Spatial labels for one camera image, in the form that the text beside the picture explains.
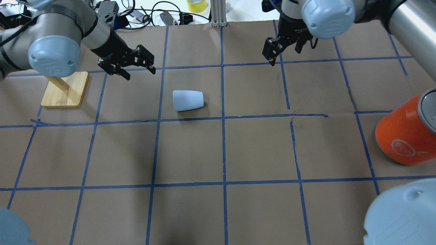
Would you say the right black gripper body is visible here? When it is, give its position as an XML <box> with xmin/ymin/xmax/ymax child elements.
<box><xmin>263</xmin><ymin>20</ymin><xmax>318</xmax><ymax>62</ymax></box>

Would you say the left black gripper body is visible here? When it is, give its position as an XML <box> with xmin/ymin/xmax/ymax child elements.
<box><xmin>90</xmin><ymin>32</ymin><xmax>155</xmax><ymax>76</ymax></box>

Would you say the light blue plastic cup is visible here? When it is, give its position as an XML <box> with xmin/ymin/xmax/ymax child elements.
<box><xmin>173</xmin><ymin>90</ymin><xmax>204</xmax><ymax>112</ymax></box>

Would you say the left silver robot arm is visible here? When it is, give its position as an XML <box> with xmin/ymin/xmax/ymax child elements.
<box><xmin>1</xmin><ymin>0</ymin><xmax>156</xmax><ymax>80</ymax></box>

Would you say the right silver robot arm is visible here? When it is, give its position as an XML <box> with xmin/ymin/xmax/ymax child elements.
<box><xmin>262</xmin><ymin>0</ymin><xmax>435</xmax><ymax>245</ymax></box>

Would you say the wooden cup stand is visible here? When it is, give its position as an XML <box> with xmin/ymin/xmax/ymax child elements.
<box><xmin>41</xmin><ymin>71</ymin><xmax>89</xmax><ymax>108</ymax></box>

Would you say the yellow tape roll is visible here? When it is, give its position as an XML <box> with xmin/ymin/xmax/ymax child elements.
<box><xmin>186</xmin><ymin>0</ymin><xmax>207</xmax><ymax>13</ymax></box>

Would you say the orange can-shaped container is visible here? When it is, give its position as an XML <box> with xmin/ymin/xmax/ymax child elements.
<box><xmin>375</xmin><ymin>89</ymin><xmax>436</xmax><ymax>166</ymax></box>

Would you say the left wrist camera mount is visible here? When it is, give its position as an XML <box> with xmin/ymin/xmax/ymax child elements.
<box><xmin>96</xmin><ymin>0</ymin><xmax>129</xmax><ymax>31</ymax></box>

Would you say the aluminium frame post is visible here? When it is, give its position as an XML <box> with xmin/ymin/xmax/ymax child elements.
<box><xmin>210</xmin><ymin>0</ymin><xmax>228</xmax><ymax>27</ymax></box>

